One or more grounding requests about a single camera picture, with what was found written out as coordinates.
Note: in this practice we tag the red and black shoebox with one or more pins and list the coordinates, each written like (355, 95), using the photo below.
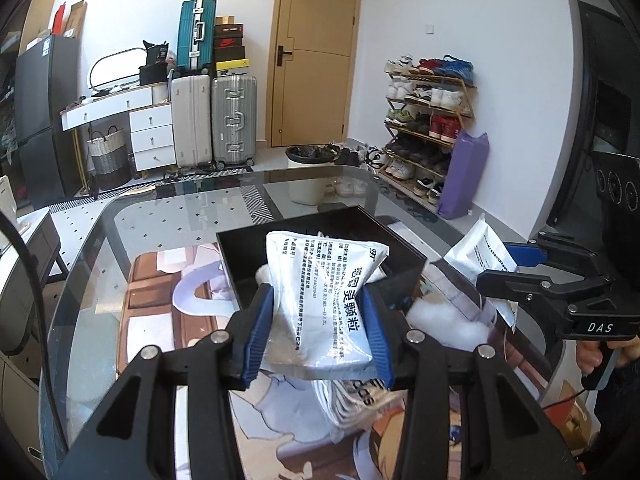
(230, 41)

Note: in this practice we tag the person's right hand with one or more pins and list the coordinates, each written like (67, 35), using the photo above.
(586, 357)

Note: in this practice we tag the teal suitcase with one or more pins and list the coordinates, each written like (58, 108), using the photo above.
(196, 35)

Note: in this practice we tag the printed cartoon desk mat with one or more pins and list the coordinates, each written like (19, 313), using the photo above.
(190, 285)

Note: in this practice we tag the brown shoebox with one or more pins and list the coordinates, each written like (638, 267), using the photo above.
(226, 20)

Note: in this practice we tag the black storage box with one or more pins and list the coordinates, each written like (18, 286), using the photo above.
(152, 75)

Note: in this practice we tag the black paper bag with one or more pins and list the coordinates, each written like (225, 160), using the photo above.
(156, 52)

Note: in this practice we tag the brown cardboard box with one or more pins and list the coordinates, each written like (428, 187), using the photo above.
(76, 19)

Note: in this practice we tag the black cardboard box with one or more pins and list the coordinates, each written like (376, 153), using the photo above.
(235, 255)

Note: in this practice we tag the woven basket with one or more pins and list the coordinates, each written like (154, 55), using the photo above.
(110, 160)

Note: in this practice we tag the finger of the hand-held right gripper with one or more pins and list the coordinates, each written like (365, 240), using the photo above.
(525, 255)
(515, 285)

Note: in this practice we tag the white fluffy cloth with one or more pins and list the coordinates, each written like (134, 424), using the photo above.
(450, 327)

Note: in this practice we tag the silver suitcase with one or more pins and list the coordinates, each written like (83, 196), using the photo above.
(233, 120)

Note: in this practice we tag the white printed medicine packet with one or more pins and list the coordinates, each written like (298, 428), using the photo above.
(320, 285)
(475, 250)

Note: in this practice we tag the grey low cabinet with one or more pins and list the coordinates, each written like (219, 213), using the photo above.
(30, 260)

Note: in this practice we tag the white dresser with drawers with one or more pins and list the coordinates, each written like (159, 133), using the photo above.
(150, 140)

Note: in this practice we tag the black refrigerator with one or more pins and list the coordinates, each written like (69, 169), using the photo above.
(47, 110)

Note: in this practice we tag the white suitcase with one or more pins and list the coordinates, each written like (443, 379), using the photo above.
(191, 120)

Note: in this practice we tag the rows of assorted shoes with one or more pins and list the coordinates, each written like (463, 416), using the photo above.
(430, 95)

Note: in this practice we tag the red flat box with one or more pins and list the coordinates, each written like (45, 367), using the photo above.
(60, 19)

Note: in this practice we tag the tan wooden door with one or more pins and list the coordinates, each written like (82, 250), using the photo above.
(315, 85)

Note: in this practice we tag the white small appliance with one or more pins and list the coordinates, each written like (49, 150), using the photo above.
(5, 195)

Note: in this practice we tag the person's right forearm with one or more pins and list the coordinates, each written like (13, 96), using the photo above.
(620, 435)

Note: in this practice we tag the plain black shoebox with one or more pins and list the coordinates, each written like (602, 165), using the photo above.
(231, 53)

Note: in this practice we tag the black shoebox with white print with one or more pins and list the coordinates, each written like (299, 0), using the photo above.
(230, 30)

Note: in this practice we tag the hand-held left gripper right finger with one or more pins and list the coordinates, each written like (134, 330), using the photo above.
(380, 340)

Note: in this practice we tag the purple bag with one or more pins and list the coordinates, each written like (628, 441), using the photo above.
(465, 175)

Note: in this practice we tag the oval mirror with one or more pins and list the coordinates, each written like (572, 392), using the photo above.
(115, 67)

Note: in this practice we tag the wooden shoe rack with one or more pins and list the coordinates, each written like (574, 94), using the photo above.
(450, 84)

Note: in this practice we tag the tall black glass cabinet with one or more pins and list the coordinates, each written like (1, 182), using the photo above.
(40, 15)

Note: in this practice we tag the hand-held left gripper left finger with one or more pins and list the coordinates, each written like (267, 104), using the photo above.
(255, 340)

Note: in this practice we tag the loose sneakers pile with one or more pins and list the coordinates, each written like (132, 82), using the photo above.
(355, 157)

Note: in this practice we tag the open cardboard carton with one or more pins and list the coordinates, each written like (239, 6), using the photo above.
(575, 420)

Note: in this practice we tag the white trash bin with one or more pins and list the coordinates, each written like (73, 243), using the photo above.
(307, 180)

